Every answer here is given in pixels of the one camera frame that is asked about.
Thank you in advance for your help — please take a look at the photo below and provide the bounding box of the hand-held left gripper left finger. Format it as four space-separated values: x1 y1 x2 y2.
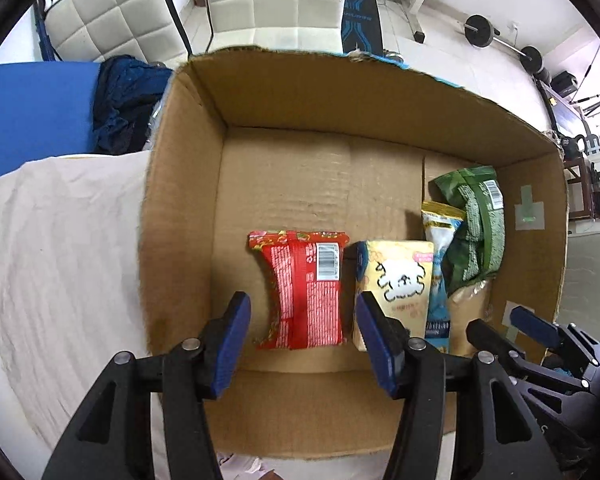
42 291 252 480

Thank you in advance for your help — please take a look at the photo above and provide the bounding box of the blue and white packet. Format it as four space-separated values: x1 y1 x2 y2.
421 201 467 353

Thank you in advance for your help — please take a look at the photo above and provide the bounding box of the blue folding frame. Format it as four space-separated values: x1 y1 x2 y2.
31 0 62 62

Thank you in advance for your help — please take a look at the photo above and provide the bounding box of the barbell with black plates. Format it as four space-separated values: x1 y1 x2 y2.
463 14 545 75

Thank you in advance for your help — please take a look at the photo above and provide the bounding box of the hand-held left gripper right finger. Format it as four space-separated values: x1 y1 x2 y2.
355 291 563 480

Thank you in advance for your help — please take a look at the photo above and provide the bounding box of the blue mat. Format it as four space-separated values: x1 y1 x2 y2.
0 60 103 187

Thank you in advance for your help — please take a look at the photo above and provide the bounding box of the black speaker box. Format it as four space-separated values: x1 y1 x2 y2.
549 71 581 102

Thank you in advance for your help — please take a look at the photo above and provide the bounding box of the brown cardboard box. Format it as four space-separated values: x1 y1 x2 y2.
139 46 570 462

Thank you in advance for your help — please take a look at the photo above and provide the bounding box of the beige packet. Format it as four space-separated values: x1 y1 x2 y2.
447 277 496 358

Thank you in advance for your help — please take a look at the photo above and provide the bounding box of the yellow packet with white dog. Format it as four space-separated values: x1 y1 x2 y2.
352 240 436 353

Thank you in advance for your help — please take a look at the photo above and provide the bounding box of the white and pink paper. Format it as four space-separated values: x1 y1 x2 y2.
215 452 281 480

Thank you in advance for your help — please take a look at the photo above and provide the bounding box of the dark blue clothing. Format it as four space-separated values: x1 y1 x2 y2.
92 54 175 156

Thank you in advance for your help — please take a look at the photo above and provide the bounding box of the dark wooden chair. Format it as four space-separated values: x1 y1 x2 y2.
562 154 600 221

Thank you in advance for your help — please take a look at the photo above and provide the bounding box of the green packet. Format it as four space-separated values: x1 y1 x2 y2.
429 165 506 283

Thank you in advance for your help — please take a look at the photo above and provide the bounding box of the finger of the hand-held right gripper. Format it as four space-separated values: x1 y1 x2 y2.
466 318 588 401
509 306 600 395

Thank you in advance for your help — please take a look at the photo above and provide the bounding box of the red snack packet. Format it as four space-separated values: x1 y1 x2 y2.
248 230 351 351

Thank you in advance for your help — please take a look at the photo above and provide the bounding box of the black kettlebell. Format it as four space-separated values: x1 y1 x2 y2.
554 132 587 160

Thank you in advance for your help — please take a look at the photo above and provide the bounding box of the white padded chair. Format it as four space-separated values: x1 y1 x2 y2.
200 0 352 55
44 0 191 64

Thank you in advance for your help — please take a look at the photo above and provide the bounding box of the black and blue bench pad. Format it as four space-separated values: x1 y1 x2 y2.
340 0 384 57

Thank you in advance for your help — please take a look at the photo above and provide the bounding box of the beige cloth sheet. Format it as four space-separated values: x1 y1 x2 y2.
0 151 162 461

